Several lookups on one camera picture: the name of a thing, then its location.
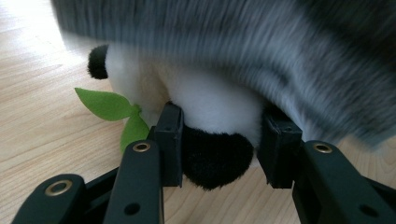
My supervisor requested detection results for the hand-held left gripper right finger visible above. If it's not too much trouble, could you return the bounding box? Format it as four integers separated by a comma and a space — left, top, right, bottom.
256, 105, 304, 190

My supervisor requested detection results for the panda plush toy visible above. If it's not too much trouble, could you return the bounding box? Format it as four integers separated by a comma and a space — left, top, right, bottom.
74, 43, 265, 191

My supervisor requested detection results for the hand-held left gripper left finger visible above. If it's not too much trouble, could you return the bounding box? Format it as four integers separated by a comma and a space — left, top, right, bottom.
147, 101, 185, 188

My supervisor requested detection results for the grey towel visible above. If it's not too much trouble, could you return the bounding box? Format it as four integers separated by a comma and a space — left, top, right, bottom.
50, 0, 396, 147

